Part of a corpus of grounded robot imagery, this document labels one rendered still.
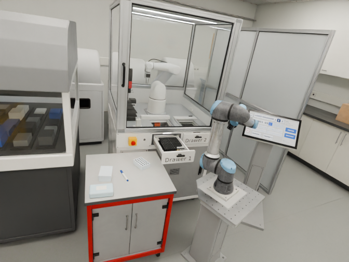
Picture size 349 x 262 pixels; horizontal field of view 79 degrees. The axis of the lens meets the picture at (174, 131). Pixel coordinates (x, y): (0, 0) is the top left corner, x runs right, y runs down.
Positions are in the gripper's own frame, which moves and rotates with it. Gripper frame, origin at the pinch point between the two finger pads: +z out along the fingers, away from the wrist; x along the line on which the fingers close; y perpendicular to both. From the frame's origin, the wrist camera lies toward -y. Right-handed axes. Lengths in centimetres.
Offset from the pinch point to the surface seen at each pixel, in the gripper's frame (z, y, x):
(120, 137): -14, -75, 74
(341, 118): 101, 186, -137
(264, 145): 16.3, 12.5, -38.7
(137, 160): -16, -83, 48
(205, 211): -10, -83, -20
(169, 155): -23, -66, 28
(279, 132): -1.3, 23.1, -42.3
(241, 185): -15, -51, -33
